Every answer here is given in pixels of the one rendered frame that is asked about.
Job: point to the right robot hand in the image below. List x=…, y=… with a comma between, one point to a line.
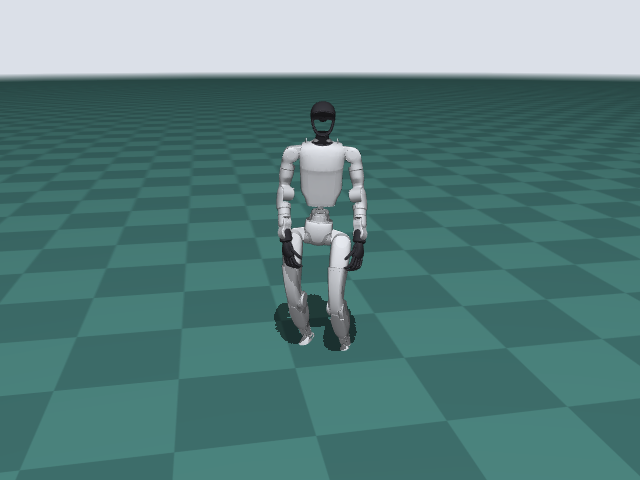
x=288, y=251

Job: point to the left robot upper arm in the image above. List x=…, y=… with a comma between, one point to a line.
x=353, y=156

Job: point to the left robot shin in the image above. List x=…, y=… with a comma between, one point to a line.
x=341, y=325

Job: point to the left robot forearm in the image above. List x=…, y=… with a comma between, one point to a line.
x=359, y=218

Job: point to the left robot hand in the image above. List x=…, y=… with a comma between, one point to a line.
x=357, y=252

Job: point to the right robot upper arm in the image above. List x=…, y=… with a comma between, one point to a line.
x=290, y=155

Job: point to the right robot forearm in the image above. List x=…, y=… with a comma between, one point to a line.
x=284, y=217

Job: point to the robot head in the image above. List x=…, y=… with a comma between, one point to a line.
x=322, y=111

